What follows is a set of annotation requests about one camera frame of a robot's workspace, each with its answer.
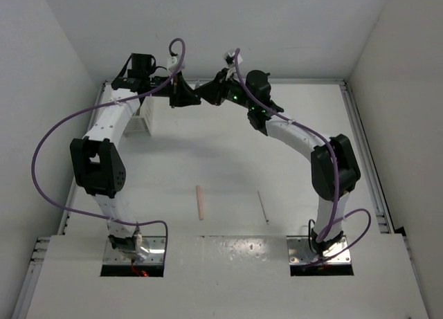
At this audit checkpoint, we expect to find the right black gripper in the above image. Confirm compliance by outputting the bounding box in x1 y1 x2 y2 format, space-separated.
194 69 255 111

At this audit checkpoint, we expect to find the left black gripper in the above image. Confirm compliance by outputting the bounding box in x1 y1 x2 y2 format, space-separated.
145 71 201 109

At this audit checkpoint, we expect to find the pink makeup stick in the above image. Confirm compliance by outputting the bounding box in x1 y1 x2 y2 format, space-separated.
196 185 204 221

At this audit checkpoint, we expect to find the thin grey makeup pencil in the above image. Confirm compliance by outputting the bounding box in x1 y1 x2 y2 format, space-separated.
257 190 269 225

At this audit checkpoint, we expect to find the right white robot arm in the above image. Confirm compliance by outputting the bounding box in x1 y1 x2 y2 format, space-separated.
195 70 361 255

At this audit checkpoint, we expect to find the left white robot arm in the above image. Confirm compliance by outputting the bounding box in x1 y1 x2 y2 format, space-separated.
70 53 166 259

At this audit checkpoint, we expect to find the white slatted organizer box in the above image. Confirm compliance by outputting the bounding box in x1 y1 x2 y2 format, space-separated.
124 96 154 136

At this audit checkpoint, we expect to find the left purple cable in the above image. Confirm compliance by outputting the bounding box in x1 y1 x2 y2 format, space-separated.
31 38 190 264

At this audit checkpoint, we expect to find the purple cable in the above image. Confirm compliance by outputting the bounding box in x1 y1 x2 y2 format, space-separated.
31 38 190 264
230 48 372 265

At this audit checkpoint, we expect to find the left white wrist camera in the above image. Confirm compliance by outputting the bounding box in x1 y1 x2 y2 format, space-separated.
166 56 186 74

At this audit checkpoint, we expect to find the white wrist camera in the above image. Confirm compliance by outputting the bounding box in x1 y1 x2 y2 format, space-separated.
166 56 186 74
222 49 243 80

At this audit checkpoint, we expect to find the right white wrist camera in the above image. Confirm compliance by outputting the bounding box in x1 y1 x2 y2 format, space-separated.
222 49 243 80

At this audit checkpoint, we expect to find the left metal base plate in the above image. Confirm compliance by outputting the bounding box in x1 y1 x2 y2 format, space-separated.
102 236 165 266

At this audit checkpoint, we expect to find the metal base plate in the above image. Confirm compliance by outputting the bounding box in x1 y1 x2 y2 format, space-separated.
102 236 165 266
287 236 352 266

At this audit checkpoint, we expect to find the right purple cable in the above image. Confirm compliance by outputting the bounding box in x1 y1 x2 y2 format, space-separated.
230 48 372 265

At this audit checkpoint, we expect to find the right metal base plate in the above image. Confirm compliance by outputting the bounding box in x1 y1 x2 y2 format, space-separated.
287 236 352 266

